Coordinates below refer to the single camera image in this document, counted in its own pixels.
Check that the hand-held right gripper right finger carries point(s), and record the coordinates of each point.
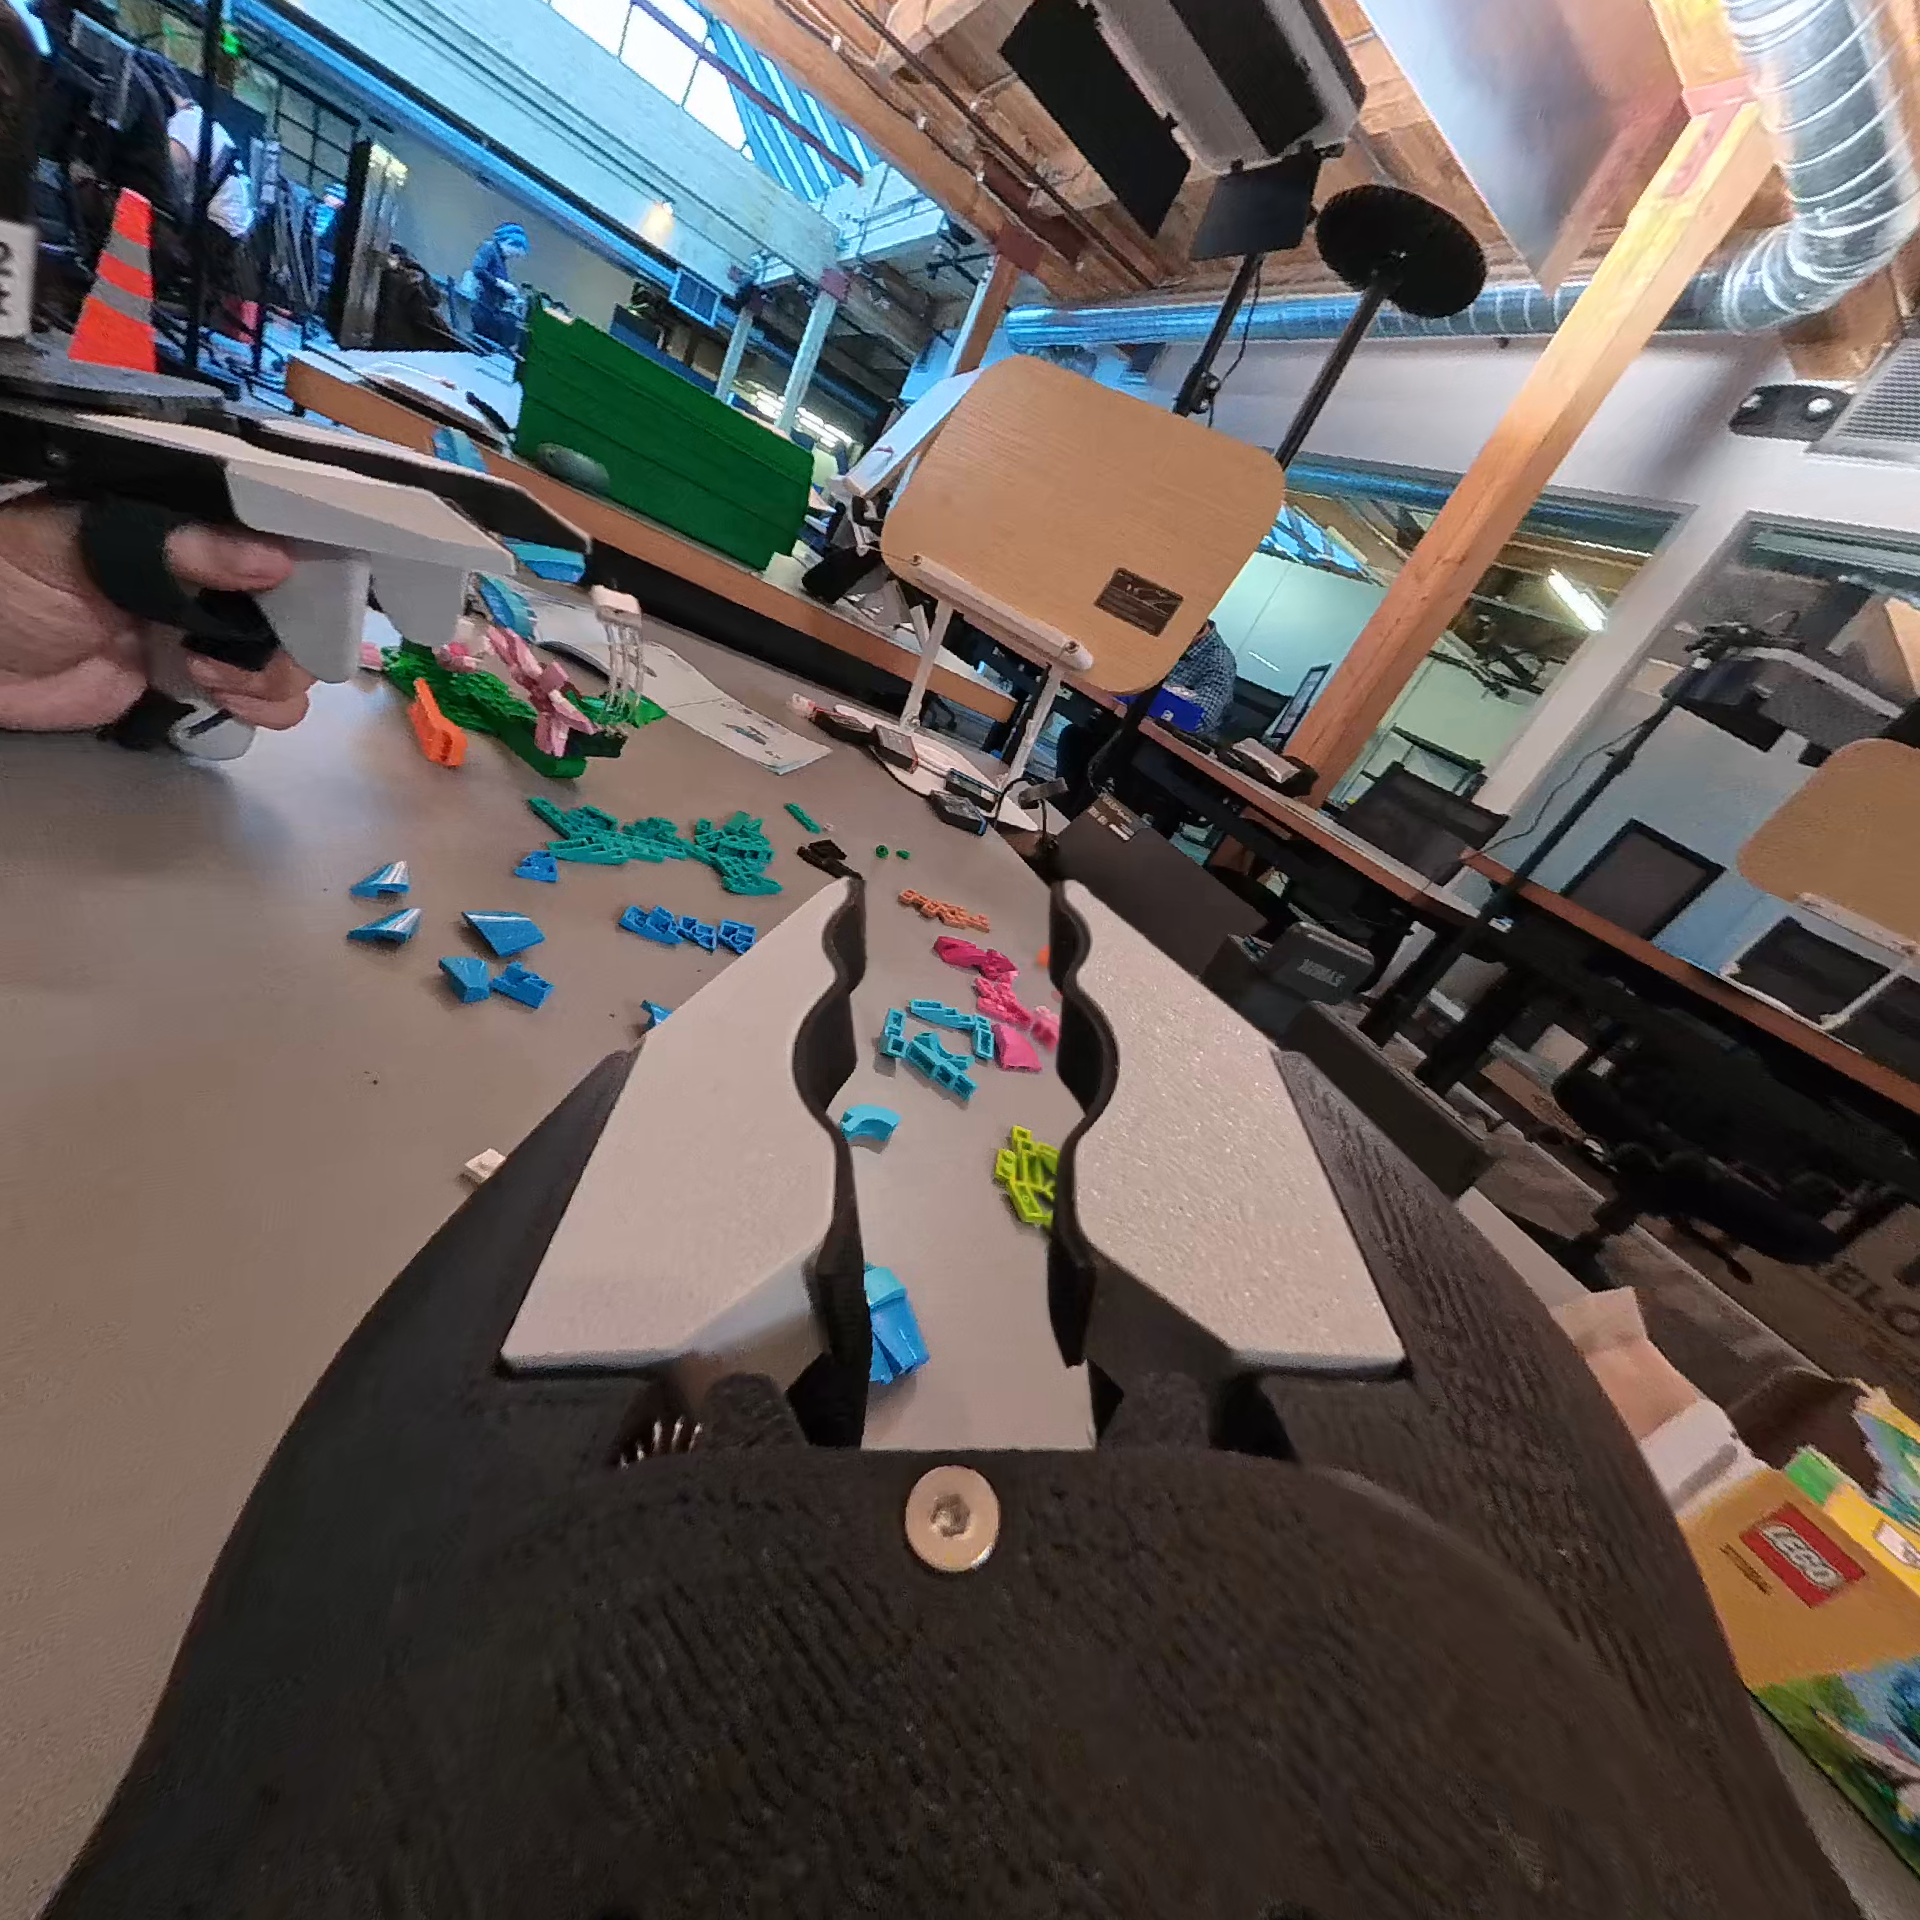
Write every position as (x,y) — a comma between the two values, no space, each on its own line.
(1215,1184)

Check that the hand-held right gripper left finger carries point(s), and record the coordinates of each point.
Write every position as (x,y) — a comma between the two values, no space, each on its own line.
(692,1172)

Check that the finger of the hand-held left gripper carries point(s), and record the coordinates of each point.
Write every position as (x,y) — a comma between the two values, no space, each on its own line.
(360,540)
(375,459)

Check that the green lego plant model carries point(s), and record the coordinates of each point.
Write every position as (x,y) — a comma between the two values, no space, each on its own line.
(494,704)

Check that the pile of lime lego pieces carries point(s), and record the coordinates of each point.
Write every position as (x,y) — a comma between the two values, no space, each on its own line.
(1026,1177)

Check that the white lego piece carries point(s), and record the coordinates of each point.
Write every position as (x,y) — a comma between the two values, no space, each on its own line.
(484,1167)

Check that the blue lego dolphin model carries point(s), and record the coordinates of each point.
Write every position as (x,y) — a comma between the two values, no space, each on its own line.
(892,1320)

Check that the pile of azure lego pieces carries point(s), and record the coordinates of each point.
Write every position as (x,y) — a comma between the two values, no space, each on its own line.
(937,1051)

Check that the pile of magenta lego pieces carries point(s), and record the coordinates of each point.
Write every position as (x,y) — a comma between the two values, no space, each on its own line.
(998,998)

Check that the pile of teal lego pieces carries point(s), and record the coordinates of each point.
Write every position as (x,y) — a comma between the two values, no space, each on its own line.
(661,849)

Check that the pile of black lego pieces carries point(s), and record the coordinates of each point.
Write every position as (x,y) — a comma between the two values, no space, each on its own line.
(828,861)

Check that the pile of coral lego pieces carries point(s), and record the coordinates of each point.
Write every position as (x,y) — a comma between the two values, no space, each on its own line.
(943,909)

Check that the lego set cardboard box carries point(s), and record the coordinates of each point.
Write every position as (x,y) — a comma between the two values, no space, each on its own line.
(1800,1590)

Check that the person's left hand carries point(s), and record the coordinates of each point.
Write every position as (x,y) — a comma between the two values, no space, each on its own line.
(44,646)

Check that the orange traffic cone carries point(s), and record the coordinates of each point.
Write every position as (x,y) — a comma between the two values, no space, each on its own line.
(118,293)

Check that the orange brick separator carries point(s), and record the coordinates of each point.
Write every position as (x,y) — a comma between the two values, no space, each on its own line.
(436,728)

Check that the grey battery charger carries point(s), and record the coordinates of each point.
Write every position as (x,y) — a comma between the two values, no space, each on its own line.
(1313,975)

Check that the stack of green panels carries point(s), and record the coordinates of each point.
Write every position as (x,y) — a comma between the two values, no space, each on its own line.
(661,436)

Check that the pile of blue wedge pieces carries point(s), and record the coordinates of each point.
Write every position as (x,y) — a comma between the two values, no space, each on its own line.
(504,934)

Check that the brown top desk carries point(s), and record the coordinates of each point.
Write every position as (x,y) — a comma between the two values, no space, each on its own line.
(720,580)
(1681,945)

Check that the white instruction booklet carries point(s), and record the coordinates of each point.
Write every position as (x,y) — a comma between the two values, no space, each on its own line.
(720,728)

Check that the black office chair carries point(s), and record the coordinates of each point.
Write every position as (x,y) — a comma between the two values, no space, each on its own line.
(1710,1142)

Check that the wooden board on white stand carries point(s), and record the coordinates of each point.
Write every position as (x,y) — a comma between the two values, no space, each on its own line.
(1838,840)
(1080,510)

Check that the studio light on black stand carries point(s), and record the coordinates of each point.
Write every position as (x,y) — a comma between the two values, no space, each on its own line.
(1770,683)

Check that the wooden ceiling beam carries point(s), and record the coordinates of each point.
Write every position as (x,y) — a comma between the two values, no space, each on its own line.
(1529,465)

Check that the black overhead light panel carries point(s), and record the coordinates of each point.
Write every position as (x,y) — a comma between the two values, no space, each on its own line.
(1200,76)

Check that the black round disc on stand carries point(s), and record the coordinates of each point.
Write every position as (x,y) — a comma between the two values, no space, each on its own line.
(1398,253)

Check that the silver ventilation duct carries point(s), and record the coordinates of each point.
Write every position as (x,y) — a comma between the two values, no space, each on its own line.
(1800,150)

